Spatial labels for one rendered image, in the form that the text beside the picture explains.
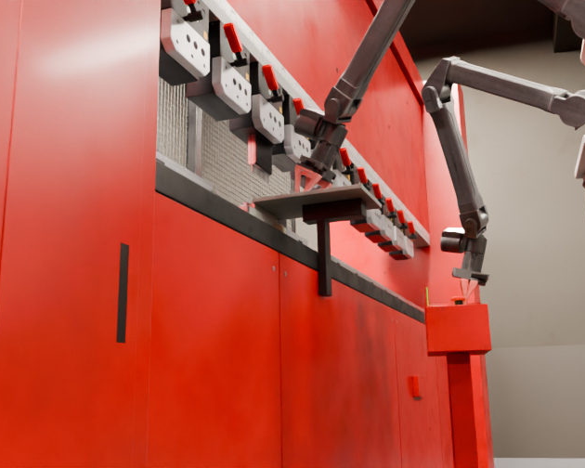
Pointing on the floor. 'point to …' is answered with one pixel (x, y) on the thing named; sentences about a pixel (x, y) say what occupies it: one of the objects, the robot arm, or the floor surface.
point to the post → (194, 138)
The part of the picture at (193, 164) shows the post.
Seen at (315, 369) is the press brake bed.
